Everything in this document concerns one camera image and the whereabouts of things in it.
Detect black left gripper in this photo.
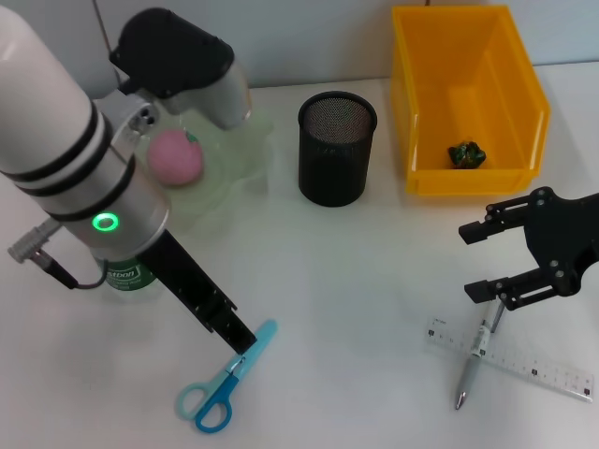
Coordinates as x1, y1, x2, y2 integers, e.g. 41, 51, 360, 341
138, 228, 258, 355

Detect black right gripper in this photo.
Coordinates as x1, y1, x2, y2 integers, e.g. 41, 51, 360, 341
458, 186, 599, 312

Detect blue capped scissors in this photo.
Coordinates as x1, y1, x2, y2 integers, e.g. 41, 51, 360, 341
176, 319, 280, 434

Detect green plastic wad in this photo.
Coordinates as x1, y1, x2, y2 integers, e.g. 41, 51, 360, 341
446, 138, 488, 169

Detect clear green-label plastic bottle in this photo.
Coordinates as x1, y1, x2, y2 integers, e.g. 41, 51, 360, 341
91, 247, 163, 305

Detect pink toy peach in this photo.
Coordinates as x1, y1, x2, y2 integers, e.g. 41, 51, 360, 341
146, 129, 206, 188

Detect clear plastic ruler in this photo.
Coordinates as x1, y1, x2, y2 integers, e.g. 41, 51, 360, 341
424, 316, 595, 404

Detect grey white ballpoint pen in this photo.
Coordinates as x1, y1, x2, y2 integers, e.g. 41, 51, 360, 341
453, 301, 506, 412

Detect green glass fruit plate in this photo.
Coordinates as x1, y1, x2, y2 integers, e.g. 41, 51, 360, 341
130, 100, 277, 230

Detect black mesh pen holder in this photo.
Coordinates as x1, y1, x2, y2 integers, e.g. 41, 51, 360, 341
297, 91, 378, 208

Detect yellow plastic bin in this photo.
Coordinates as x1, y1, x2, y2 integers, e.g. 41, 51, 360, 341
390, 4, 552, 196

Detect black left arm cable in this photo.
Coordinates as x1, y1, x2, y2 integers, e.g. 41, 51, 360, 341
7, 219, 109, 290

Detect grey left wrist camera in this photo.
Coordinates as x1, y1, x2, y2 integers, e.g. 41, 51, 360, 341
109, 7, 253, 131

